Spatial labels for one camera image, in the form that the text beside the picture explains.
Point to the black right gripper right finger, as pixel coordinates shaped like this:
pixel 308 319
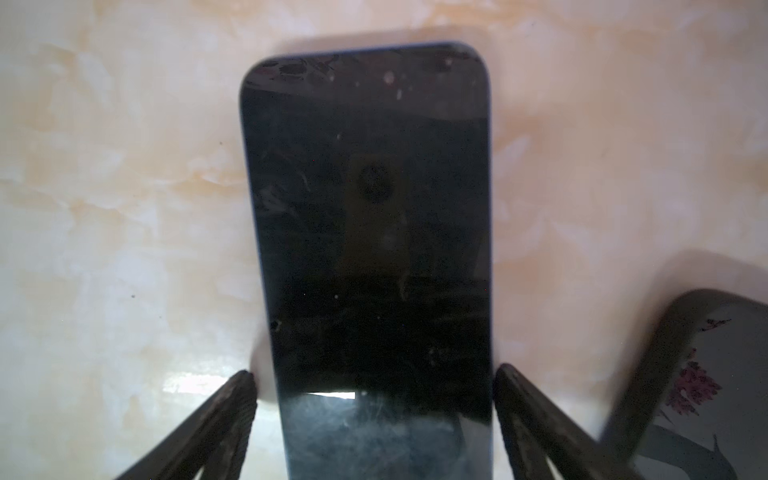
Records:
pixel 539 437

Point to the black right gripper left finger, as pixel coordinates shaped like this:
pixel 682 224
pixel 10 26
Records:
pixel 209 444

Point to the dark smartphone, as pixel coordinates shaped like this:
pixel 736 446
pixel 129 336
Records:
pixel 369 173

